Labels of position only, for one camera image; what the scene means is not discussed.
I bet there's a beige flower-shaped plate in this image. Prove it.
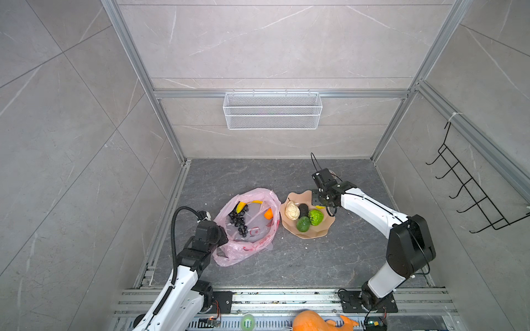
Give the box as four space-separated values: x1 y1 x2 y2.
280 190 335 239

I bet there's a green bumpy fruit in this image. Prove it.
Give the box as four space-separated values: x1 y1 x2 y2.
308 209 324 226

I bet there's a dark purple grape bunch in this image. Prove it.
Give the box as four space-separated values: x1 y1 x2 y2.
229 207 248 238

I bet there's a smooth green mango fruit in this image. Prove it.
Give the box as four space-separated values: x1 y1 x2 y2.
296 217 312 233

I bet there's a beige bumpy fruit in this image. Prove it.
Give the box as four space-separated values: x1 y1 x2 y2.
284 201 300 221

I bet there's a yellow green banana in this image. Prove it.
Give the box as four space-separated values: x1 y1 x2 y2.
235 200 262 214

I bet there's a pink plastic bag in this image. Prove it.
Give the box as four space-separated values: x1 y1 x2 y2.
213 188 280 267

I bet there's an orange tangerine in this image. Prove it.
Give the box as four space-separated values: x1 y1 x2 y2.
264 208 274 220

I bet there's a dark avocado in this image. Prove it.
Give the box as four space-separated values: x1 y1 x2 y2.
298 204 309 218

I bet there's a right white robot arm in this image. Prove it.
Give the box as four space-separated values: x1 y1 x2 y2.
312 168 436 312

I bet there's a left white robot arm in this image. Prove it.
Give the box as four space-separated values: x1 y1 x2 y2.
134 220 228 330

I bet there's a green tape roll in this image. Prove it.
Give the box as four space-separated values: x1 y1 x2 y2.
240 314 256 331

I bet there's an orange plush toy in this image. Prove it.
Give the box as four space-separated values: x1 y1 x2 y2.
292 310 360 331

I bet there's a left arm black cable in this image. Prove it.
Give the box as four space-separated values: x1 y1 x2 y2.
170 205 208 286

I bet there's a white wire mesh basket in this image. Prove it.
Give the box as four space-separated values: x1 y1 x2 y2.
223 92 323 130

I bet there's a black wire hook rack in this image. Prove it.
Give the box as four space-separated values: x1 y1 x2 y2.
425 122 529 234

